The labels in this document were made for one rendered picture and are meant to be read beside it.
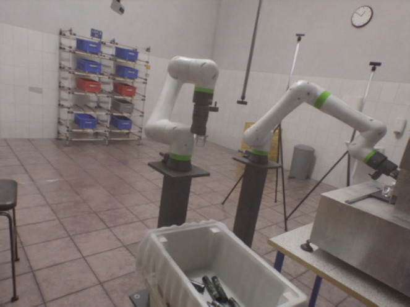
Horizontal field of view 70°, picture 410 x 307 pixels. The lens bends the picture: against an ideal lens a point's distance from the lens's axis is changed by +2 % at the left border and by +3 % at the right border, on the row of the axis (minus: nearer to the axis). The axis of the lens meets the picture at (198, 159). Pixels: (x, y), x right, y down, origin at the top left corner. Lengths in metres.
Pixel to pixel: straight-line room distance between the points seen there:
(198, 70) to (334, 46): 4.65
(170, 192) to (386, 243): 1.00
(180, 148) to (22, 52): 4.59
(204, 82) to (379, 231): 0.89
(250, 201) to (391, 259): 1.08
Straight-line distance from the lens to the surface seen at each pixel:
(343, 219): 1.32
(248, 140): 1.89
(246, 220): 2.19
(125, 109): 5.82
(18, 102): 5.89
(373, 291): 1.35
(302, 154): 5.40
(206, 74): 1.30
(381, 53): 5.50
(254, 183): 2.09
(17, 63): 5.84
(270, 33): 6.62
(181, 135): 1.54
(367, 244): 1.31
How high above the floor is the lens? 1.39
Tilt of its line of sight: 15 degrees down
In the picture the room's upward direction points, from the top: 9 degrees clockwise
